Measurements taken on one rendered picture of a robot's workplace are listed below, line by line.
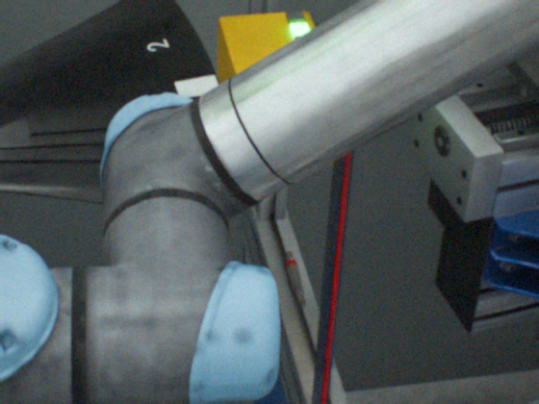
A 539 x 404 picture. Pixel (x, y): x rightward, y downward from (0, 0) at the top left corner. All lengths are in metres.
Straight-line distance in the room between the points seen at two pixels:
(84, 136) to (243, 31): 0.42
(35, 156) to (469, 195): 0.56
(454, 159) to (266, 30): 0.24
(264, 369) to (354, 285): 1.45
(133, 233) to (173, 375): 0.09
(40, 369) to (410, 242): 1.47
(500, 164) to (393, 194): 0.69
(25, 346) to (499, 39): 0.30
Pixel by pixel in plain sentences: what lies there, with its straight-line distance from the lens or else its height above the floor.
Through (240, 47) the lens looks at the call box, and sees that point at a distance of 1.29.
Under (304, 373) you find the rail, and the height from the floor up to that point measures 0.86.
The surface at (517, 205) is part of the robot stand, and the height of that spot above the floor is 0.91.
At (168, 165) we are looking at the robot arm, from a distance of 0.74.
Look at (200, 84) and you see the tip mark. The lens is 0.97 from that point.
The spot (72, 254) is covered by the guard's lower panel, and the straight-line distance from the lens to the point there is 1.97.
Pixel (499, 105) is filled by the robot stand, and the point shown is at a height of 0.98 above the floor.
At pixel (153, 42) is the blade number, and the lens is 0.99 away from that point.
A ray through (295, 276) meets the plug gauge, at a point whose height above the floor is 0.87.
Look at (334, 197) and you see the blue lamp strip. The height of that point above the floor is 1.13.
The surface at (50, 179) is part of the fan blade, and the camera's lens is 0.91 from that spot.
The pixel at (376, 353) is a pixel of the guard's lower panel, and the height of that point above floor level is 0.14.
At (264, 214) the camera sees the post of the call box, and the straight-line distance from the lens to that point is 1.39.
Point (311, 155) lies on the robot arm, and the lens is 0.73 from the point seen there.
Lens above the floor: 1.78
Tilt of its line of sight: 38 degrees down
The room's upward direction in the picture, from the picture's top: 2 degrees clockwise
